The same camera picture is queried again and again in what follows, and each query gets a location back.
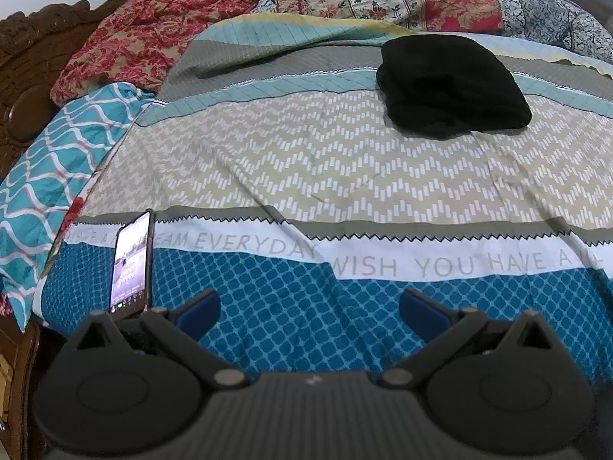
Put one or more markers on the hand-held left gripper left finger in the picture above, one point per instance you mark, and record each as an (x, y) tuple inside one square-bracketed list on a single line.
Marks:
[(201, 307)]

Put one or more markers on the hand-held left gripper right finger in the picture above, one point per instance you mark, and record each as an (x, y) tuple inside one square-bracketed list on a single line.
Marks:
[(421, 307)]

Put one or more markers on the black pants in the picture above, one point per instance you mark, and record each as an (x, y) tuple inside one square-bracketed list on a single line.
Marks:
[(445, 86)]

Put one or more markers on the black smartphone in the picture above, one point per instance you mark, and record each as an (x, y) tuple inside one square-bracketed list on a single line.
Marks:
[(129, 263)]

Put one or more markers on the chevron and teal patterned bedsheet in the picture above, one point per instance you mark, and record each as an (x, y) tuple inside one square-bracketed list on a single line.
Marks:
[(335, 177)]

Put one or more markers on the teal wavy patterned pillow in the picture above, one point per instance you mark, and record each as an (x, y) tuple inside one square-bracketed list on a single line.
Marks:
[(48, 177)]

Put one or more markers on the red floral blanket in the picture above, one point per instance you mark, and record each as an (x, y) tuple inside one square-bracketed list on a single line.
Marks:
[(134, 43)]

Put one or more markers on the carved wooden headboard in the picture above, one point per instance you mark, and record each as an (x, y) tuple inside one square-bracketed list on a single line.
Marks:
[(28, 81)]

